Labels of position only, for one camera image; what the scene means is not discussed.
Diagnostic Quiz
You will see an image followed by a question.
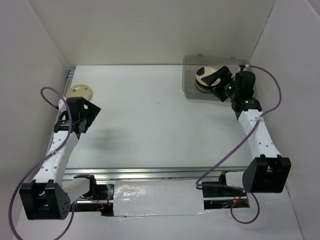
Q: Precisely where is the white foil-covered panel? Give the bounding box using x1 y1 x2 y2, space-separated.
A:
113 180 205 217

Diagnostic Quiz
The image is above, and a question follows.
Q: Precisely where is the black glossy plate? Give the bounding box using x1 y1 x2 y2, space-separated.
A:
195 80 212 94

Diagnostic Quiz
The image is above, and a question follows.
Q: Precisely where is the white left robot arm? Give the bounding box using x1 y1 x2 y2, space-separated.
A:
19 97 101 220

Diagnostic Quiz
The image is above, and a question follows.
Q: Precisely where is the cream plate with black patch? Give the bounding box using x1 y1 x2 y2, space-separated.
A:
195 66 221 87

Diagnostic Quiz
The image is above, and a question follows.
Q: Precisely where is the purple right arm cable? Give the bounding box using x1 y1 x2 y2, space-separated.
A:
195 64 283 224

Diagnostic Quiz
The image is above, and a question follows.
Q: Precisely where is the cream plate with brown motifs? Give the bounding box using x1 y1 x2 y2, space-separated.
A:
65 84 93 101

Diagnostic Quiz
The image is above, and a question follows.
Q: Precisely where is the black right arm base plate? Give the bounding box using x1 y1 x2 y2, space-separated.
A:
196 181 247 200

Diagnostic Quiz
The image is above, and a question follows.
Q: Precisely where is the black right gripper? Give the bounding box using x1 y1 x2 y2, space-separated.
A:
201 65 240 102

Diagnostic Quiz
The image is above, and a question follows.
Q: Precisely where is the aluminium front rail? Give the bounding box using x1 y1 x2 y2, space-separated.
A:
62 166 251 181

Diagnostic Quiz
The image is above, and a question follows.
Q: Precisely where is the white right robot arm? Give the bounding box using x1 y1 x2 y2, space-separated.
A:
196 64 291 194

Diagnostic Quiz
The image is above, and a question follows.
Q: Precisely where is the clear plastic bin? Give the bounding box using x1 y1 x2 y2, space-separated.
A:
182 55 251 104

